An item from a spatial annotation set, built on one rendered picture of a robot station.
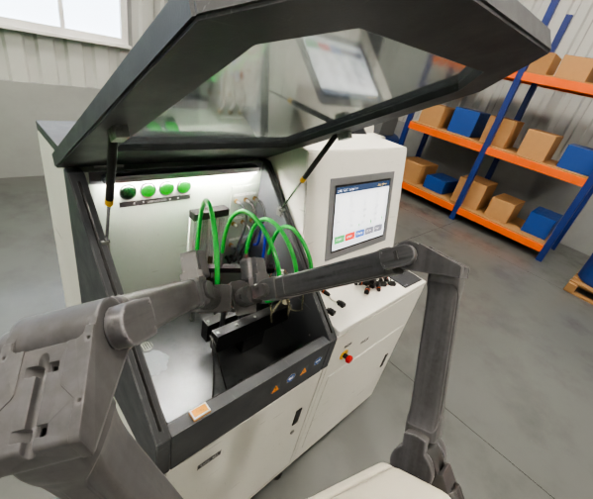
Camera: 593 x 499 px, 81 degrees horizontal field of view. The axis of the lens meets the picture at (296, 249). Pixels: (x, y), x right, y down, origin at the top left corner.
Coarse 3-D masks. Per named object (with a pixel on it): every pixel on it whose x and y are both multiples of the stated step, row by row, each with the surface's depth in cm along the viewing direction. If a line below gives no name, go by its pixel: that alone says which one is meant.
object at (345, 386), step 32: (288, 160) 130; (320, 160) 128; (352, 160) 141; (384, 160) 157; (288, 192) 133; (320, 192) 132; (320, 224) 138; (320, 256) 143; (352, 256) 161; (384, 320) 160; (352, 352) 152; (384, 352) 189; (352, 384) 178; (320, 416) 166
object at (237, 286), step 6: (234, 282) 102; (240, 282) 103; (246, 282) 104; (234, 288) 102; (240, 288) 101; (234, 294) 102; (240, 294) 98; (234, 300) 101; (240, 300) 98; (234, 306) 101; (240, 306) 102; (246, 306) 102; (252, 306) 103; (240, 312) 101; (246, 312) 102; (252, 312) 103
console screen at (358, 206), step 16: (352, 176) 143; (368, 176) 151; (384, 176) 160; (336, 192) 138; (352, 192) 146; (368, 192) 154; (384, 192) 164; (336, 208) 141; (352, 208) 149; (368, 208) 158; (384, 208) 168; (336, 224) 144; (352, 224) 153; (368, 224) 162; (384, 224) 172; (336, 240) 147; (352, 240) 156; (368, 240) 166; (384, 240) 176; (336, 256) 151
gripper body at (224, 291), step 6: (216, 288) 84; (222, 288) 85; (228, 288) 85; (216, 294) 79; (222, 294) 84; (228, 294) 84; (216, 300) 80; (222, 300) 84; (228, 300) 84; (216, 306) 83; (222, 306) 84; (228, 306) 84
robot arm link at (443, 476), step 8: (432, 448) 64; (440, 448) 66; (432, 456) 62; (440, 456) 64; (440, 464) 63; (448, 464) 64; (440, 472) 61; (448, 472) 62; (440, 480) 60; (448, 480) 61; (440, 488) 60; (448, 488) 60
